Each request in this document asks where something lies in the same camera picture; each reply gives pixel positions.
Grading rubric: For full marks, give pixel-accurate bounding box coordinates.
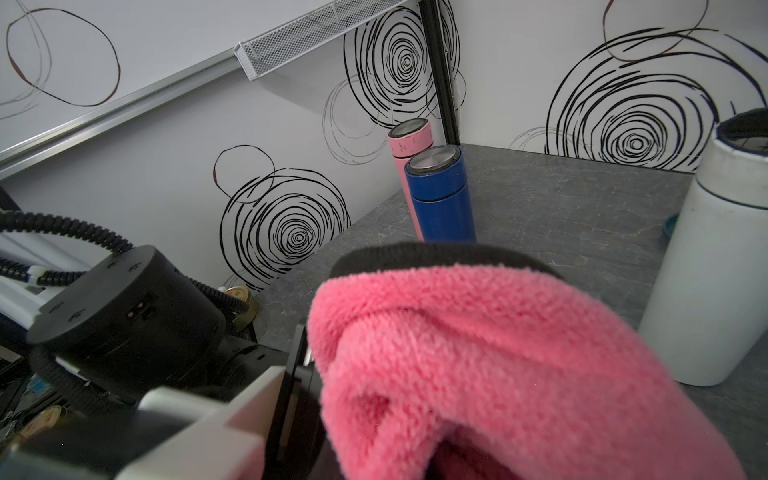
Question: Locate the teal tray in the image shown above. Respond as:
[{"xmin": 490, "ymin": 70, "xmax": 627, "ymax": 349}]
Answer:
[{"xmin": 662, "ymin": 214, "xmax": 679, "ymax": 240}]

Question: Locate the white thermos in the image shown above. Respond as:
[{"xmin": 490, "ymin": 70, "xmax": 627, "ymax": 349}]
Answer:
[{"xmin": 638, "ymin": 108, "xmax": 767, "ymax": 387}]

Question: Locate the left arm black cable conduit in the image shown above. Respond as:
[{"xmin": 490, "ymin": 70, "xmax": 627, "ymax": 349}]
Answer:
[{"xmin": 0, "ymin": 208, "xmax": 250, "ymax": 319}]

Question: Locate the pink thermos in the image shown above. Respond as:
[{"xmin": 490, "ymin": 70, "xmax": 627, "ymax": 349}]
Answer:
[{"xmin": 388, "ymin": 118, "xmax": 434, "ymax": 241}]

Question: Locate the pink cloth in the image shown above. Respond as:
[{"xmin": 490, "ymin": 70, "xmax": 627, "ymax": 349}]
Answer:
[{"xmin": 308, "ymin": 243, "xmax": 745, "ymax": 479}]

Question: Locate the blue thermos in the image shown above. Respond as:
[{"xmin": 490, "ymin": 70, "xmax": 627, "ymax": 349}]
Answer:
[{"xmin": 405, "ymin": 145, "xmax": 477, "ymax": 243}]

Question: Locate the red gold round tin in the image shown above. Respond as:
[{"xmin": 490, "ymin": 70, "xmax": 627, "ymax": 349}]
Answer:
[{"xmin": 225, "ymin": 286, "xmax": 259, "ymax": 333}]

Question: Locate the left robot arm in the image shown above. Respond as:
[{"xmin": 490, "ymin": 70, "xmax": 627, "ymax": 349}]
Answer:
[{"xmin": 1, "ymin": 210, "xmax": 286, "ymax": 479}]

